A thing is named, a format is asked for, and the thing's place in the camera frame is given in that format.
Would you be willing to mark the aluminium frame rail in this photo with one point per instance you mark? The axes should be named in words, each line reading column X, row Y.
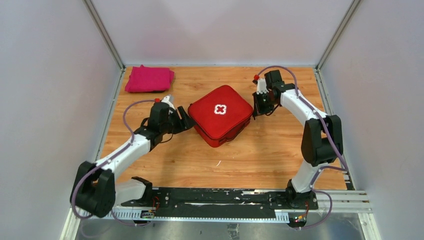
column 92, row 10

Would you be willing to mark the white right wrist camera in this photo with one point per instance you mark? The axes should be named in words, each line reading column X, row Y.
column 261, row 87

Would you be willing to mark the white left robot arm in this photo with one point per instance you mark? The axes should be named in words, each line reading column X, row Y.
column 95, row 190

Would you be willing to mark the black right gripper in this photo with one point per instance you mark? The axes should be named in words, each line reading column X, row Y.
column 258, row 109

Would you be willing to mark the pink folded cloth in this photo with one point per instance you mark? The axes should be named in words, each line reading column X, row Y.
column 143, row 79

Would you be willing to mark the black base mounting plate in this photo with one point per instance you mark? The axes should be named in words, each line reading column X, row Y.
column 223, row 203

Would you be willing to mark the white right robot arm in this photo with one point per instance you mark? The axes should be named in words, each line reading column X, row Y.
column 322, row 138

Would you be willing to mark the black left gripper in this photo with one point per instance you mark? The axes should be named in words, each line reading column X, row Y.
column 184, row 123

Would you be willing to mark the black red medicine case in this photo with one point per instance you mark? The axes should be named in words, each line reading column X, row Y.
column 220, row 115

